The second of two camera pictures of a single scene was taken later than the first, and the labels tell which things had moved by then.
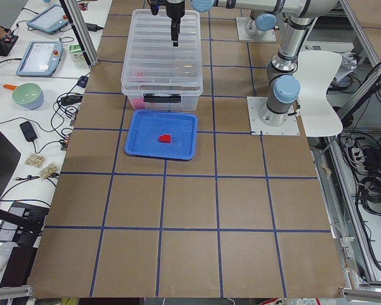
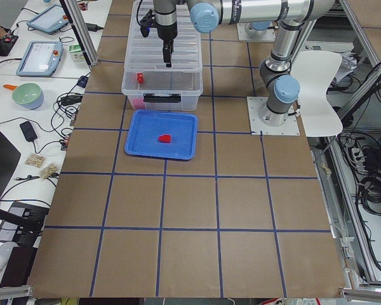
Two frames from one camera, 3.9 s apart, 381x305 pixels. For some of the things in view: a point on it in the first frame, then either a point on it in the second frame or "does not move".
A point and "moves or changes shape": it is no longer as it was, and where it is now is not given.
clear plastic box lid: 151,63 moves or changes shape
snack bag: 35,160 does not move
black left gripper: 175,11 to 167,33
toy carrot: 10,86 does not move
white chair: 315,70 does not move
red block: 164,138 does not move
